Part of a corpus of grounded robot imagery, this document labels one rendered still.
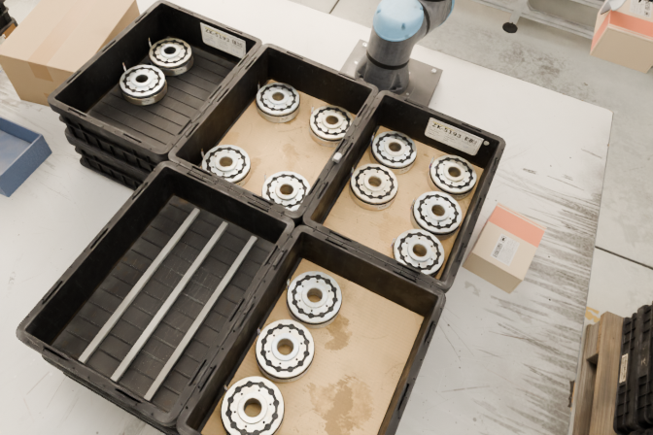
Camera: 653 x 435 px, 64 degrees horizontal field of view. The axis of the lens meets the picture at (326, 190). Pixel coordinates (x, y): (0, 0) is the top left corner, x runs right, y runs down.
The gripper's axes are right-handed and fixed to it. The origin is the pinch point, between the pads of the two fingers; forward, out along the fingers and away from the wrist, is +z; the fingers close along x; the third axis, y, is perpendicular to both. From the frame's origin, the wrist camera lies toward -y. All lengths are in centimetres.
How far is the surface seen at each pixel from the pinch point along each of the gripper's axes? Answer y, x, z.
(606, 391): 38, 48, 95
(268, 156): 49, -63, 27
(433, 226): 52, -24, 24
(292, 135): 41, -61, 27
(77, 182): 67, -104, 40
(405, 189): 44, -32, 27
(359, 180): 48, -42, 23
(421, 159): 34, -31, 27
